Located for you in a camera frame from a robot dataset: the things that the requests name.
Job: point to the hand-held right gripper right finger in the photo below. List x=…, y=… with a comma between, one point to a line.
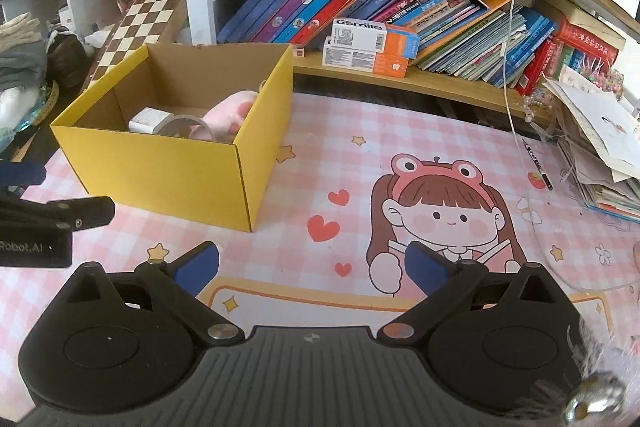
x=425, y=267

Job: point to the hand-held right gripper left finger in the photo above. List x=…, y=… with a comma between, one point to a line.
x=197, y=264

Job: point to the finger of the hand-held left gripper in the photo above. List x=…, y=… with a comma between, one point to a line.
x=75, y=213
x=22, y=173

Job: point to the yellow cardboard box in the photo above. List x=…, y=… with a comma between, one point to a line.
x=165, y=177

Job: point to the white block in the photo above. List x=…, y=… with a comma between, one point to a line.
x=147, y=119

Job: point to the clear tape roll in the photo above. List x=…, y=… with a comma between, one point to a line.
x=175, y=120

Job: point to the pink plush toy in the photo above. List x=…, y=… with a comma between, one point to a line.
x=227, y=112

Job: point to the grey folded clothes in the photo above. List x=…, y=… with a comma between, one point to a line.
x=20, y=64

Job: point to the dark brown bag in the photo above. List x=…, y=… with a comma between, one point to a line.
x=67, y=57

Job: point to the beige folded cloth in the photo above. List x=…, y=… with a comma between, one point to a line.
x=20, y=32

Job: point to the black marker pen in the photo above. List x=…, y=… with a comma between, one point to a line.
x=537, y=164

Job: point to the pink checked cartoon desk mat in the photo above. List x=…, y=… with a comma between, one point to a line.
x=325, y=147

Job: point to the wooden bookshelf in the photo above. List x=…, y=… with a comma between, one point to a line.
x=450, y=88

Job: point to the brown and white chessboard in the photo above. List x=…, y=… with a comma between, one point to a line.
x=135, y=22

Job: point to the stack of papers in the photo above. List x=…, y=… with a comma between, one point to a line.
x=595, y=137

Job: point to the silver bell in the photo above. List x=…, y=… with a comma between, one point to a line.
x=595, y=399

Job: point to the row of colourful books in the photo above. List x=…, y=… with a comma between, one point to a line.
x=450, y=7

